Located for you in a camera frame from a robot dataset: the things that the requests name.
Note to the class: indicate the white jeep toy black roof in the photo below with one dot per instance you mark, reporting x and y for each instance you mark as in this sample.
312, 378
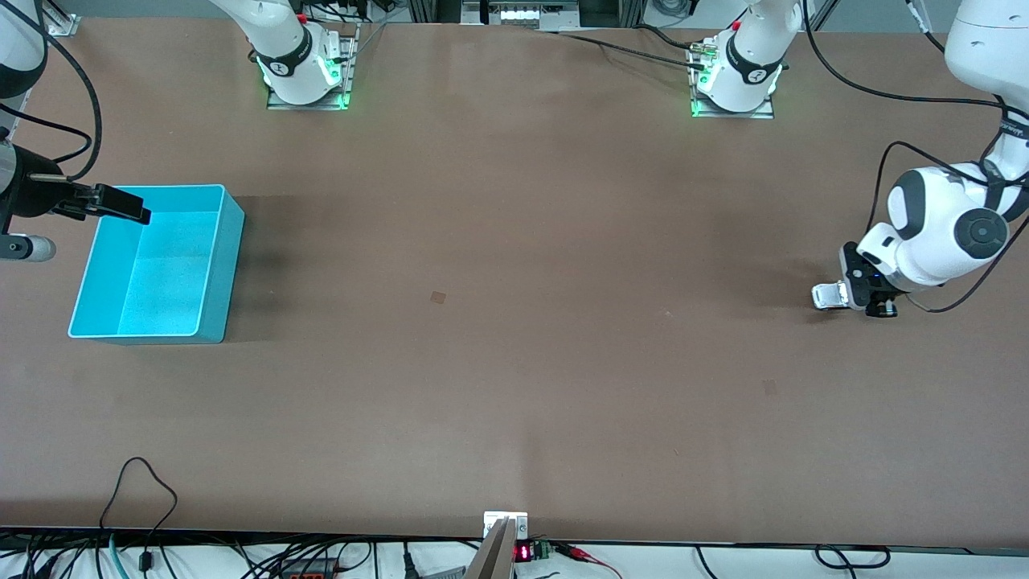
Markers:
828, 296

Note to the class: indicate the silver lit device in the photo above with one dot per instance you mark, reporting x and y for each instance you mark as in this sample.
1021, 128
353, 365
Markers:
522, 14

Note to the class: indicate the black box red buttons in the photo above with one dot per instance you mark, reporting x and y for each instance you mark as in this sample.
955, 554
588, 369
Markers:
309, 569

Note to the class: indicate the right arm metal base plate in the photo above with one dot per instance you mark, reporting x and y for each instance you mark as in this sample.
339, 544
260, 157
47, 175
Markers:
347, 80

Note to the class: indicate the red digit display module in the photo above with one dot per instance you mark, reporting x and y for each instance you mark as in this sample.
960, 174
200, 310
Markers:
524, 552

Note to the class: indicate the cyan plastic bin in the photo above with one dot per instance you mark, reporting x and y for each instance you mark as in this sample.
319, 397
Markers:
161, 273

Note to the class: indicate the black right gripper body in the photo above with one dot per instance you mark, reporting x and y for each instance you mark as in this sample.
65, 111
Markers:
30, 197

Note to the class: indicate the aluminium frame profile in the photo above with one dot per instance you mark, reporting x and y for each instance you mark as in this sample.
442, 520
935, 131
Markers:
60, 20

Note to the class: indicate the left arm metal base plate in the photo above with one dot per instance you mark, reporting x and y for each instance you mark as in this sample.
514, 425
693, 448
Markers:
764, 112

